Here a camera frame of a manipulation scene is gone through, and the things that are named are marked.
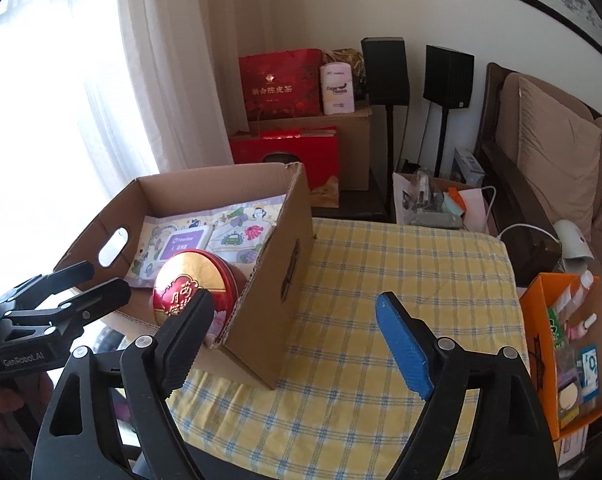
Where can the purple printed package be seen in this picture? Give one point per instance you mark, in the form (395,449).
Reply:
(236,235)

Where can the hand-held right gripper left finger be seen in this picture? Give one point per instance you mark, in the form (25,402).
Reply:
(183,355)

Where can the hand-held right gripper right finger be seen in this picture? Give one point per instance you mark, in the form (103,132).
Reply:
(406,355)

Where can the white cardboard carton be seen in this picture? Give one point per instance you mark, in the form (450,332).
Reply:
(573,445)

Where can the black speaker stand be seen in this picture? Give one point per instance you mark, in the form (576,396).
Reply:
(442,140)
(389,160)

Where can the blue white packet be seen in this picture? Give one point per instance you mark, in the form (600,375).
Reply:
(588,372)

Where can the white curtain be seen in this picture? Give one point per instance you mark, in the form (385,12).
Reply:
(181,60)

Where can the yellow checked tablecloth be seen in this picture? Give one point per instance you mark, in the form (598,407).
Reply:
(381,270)

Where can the orange cardboard box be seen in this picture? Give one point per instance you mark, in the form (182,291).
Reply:
(536,320)

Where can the small pink bottle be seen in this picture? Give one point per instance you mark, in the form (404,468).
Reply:
(576,334)

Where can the closed brown cardboard carton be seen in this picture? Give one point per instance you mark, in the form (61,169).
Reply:
(355,150)

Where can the small white appliance box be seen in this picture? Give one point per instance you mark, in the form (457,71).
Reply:
(468,166)

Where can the white capped small bottle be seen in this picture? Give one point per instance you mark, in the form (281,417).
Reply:
(586,322)

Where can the round beige sponge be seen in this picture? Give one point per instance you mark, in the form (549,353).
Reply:
(567,399)

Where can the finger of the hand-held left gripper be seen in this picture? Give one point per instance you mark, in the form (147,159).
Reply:
(93,296)
(61,277)

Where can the large brown sofa cushion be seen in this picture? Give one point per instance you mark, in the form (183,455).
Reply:
(556,150)

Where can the white nail lamp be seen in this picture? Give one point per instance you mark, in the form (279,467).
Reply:
(575,240)

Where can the clear plastic bottle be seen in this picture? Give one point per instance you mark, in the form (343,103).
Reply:
(576,292)

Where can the round red tin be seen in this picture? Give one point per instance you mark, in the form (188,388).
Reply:
(191,280)

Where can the green toothpaste box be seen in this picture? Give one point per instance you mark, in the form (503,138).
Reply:
(556,327)

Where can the clear plastic item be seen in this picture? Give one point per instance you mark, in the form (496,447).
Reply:
(422,185)

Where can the black speaker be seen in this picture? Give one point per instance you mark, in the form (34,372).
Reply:
(385,71)
(448,77)

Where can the gold patterned bag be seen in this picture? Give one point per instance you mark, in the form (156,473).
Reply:
(353,60)

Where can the red gift box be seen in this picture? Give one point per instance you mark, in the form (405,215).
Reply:
(281,156)

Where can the white tissue pack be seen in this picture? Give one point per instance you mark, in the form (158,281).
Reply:
(338,89)

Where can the brown sofa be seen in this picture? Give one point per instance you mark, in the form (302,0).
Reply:
(501,185)

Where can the brown cardboard box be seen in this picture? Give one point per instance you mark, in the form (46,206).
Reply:
(266,320)

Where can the small box of clutter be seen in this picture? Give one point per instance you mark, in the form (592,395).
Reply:
(473,210)

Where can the red gift bag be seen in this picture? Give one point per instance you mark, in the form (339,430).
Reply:
(281,85)

